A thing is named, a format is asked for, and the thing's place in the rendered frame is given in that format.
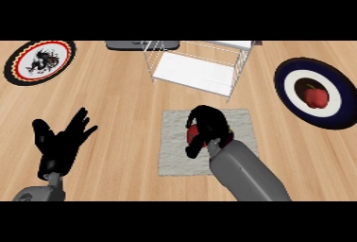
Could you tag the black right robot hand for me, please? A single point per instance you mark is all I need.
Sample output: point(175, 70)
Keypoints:
point(209, 121)

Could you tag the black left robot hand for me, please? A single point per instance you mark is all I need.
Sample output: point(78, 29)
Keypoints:
point(59, 146)

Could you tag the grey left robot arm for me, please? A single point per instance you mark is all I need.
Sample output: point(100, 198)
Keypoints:
point(44, 189)

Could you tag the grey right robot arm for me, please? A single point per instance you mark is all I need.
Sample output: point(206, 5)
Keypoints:
point(243, 173)

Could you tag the grey placemat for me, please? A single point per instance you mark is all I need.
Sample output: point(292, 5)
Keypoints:
point(178, 157)

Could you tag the navy and white plate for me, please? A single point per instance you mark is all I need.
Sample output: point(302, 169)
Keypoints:
point(296, 91)

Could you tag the red bell pepper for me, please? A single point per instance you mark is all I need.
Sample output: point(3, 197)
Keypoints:
point(317, 96)

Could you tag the black red patterned plate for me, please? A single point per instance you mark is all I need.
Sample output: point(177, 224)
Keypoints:
point(39, 62)

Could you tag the dark grey appliance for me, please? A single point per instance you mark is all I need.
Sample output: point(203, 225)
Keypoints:
point(122, 45)

